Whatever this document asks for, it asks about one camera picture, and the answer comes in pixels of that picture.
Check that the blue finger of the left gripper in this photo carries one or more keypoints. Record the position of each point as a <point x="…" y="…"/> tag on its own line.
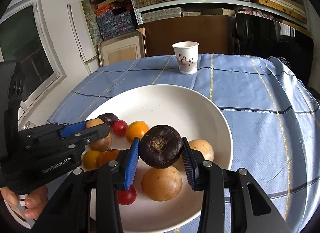
<point x="68" y="129"/>
<point x="86" y="136"/>

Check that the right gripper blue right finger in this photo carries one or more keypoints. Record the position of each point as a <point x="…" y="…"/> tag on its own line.
<point x="190" y="164"/>

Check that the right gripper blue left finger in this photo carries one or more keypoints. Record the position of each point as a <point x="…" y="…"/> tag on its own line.
<point x="130" y="163"/>

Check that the orange tangerine back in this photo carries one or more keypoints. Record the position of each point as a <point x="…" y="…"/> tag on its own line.
<point x="107" y="156"/>

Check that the orange fruit front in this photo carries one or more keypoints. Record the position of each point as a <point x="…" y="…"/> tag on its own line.
<point x="136" y="129"/>

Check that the red cherry tomato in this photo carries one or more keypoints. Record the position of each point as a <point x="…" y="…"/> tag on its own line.
<point x="119" y="128"/>
<point x="127" y="197"/>

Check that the tan round fruit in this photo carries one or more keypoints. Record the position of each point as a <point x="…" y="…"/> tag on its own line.
<point x="162" y="184"/>

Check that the red cherry tomato front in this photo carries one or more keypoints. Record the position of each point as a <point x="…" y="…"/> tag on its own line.
<point x="119" y="128"/>

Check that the yellow orange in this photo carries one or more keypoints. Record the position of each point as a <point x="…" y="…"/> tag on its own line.
<point x="90" y="160"/>

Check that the person's left hand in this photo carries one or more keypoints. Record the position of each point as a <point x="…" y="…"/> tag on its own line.
<point x="34" y="202"/>

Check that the blue checked tablecloth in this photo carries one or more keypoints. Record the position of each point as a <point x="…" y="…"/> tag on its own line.
<point x="274" y="120"/>

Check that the white paper cup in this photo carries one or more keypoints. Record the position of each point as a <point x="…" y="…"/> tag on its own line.
<point x="187" y="56"/>

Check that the framed wooden panel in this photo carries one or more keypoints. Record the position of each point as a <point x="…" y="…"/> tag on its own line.
<point x="126" y="47"/>

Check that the stack of patterned boxes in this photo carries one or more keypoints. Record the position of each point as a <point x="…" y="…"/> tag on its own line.
<point x="113" y="17"/>

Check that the window left wall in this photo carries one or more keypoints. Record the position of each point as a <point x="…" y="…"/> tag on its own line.
<point x="25" y="38"/>

